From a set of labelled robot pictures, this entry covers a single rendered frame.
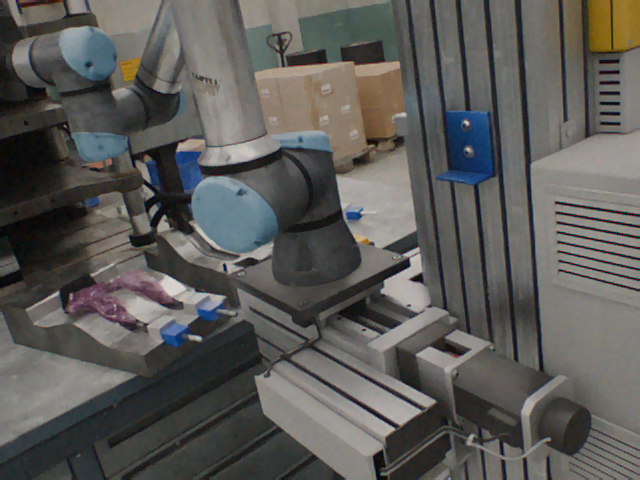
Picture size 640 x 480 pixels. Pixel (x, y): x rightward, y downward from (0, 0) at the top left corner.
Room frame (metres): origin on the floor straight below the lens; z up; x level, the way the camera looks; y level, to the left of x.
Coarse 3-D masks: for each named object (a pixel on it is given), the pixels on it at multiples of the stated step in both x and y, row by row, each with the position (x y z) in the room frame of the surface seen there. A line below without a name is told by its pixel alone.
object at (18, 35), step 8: (0, 0) 1.10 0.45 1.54; (0, 8) 1.09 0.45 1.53; (8, 8) 1.11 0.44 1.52; (0, 16) 1.08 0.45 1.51; (8, 16) 1.09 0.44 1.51; (0, 24) 1.07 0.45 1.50; (8, 24) 1.08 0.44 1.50; (16, 24) 1.09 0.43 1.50; (0, 32) 1.06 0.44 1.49; (8, 32) 1.07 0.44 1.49; (16, 32) 1.08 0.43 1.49; (0, 40) 1.05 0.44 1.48; (8, 40) 1.06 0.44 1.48; (16, 40) 1.07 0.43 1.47; (0, 48) 1.05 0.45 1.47; (8, 48) 1.04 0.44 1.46; (0, 56) 1.05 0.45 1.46
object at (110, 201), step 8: (64, 136) 4.75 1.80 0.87; (104, 160) 5.54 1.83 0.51; (104, 168) 5.54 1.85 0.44; (144, 192) 5.11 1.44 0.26; (104, 200) 5.11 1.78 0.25; (112, 200) 5.06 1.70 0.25; (120, 200) 5.00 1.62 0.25; (144, 200) 5.11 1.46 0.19; (96, 208) 4.90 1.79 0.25; (104, 208) 4.87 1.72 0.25; (112, 208) 4.90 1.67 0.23; (120, 208) 5.55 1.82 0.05
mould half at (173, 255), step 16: (192, 224) 1.70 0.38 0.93; (160, 240) 1.66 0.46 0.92; (176, 240) 1.62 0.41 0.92; (208, 240) 1.64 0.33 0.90; (160, 256) 1.69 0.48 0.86; (176, 256) 1.60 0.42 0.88; (192, 256) 1.57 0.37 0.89; (208, 256) 1.56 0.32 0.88; (256, 256) 1.47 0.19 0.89; (160, 272) 1.72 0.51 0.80; (176, 272) 1.62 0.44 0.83; (192, 272) 1.54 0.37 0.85; (208, 272) 1.46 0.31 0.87; (224, 272) 1.40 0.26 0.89; (208, 288) 1.48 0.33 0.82; (224, 288) 1.41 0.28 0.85; (240, 304) 1.39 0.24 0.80
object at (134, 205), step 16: (64, 0) 2.05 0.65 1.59; (80, 0) 2.06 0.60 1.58; (16, 16) 2.60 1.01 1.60; (48, 144) 2.59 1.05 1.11; (112, 160) 2.05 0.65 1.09; (128, 160) 2.06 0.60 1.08; (128, 192) 2.04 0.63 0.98; (80, 208) 2.58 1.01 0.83; (128, 208) 2.04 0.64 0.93; (144, 208) 2.06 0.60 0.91; (144, 224) 2.05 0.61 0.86; (144, 240) 2.03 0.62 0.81
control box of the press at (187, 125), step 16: (128, 32) 2.28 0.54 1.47; (144, 32) 2.30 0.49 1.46; (128, 48) 2.25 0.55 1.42; (128, 64) 2.24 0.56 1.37; (112, 80) 2.20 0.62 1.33; (128, 80) 2.23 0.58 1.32; (192, 96) 2.37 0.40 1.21; (192, 112) 2.36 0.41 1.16; (160, 128) 2.28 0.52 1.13; (176, 128) 2.31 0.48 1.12; (192, 128) 2.35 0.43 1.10; (128, 144) 2.21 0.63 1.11; (144, 144) 2.23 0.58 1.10; (160, 144) 2.27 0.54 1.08; (176, 144) 2.38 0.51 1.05; (160, 160) 2.32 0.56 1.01; (176, 160) 2.35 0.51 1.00; (160, 176) 2.35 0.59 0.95; (176, 176) 2.34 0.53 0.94; (176, 192) 2.33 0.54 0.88; (176, 208) 2.31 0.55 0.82
